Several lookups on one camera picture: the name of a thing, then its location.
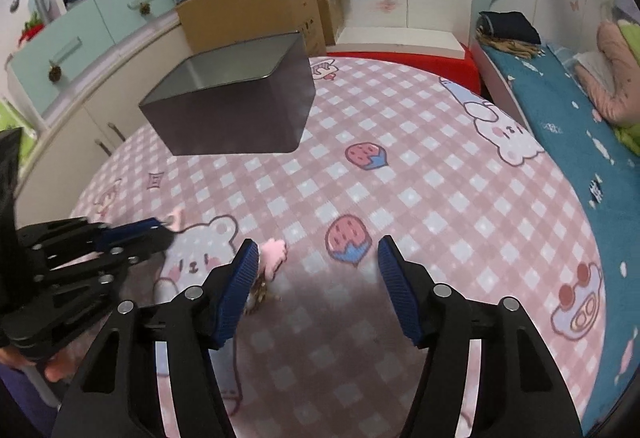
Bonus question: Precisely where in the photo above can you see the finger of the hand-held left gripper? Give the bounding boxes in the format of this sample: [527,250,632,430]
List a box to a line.
[17,217,172,253]
[34,232,175,290]

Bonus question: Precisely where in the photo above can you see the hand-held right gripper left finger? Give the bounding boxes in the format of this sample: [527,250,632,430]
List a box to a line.
[52,238,261,438]

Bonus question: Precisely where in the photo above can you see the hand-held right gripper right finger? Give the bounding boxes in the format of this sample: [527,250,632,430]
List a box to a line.
[377,235,583,438]

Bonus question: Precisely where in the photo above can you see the grey metal tin box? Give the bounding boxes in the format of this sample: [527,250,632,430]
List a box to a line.
[138,31,316,157]

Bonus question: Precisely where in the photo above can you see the person's left forearm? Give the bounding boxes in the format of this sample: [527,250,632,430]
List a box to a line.
[0,360,62,438]

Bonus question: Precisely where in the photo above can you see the person's left hand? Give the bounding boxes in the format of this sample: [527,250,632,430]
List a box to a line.
[0,345,77,384]

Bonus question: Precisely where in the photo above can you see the pink checked tablecloth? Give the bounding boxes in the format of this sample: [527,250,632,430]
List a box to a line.
[67,56,608,438]

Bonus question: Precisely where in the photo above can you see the beige curved cabinet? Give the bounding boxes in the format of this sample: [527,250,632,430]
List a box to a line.
[20,21,199,199]

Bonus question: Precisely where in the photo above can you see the green box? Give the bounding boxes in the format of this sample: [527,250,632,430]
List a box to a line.
[0,98,31,134]

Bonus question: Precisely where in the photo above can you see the mint drawer cabinet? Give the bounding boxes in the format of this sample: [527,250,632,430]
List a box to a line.
[5,0,181,117]

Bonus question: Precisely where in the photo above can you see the blue printed bed sheet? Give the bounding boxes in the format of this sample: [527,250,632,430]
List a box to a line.
[477,41,640,434]

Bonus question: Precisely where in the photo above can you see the strawberry plush toy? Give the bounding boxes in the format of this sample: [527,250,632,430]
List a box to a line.
[17,13,46,47]

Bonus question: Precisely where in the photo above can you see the red ottoman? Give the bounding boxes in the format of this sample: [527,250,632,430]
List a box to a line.
[325,43,484,94]

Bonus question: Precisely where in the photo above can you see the large cardboard box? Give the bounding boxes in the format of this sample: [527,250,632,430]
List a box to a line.
[176,0,327,57]

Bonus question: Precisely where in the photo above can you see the tan scarf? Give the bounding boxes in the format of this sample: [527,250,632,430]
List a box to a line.
[477,31,544,61]

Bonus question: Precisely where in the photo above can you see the small cardboard box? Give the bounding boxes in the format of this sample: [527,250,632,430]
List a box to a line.
[315,0,346,47]

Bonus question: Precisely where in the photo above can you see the folded dark clothes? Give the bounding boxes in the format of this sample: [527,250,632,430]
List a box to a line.
[475,10,542,47]

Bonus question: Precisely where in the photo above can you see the white pillow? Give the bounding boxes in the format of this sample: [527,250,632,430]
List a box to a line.
[572,51,614,90]

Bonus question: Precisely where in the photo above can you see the pink and green pillow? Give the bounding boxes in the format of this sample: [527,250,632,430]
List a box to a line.
[572,18,640,145]

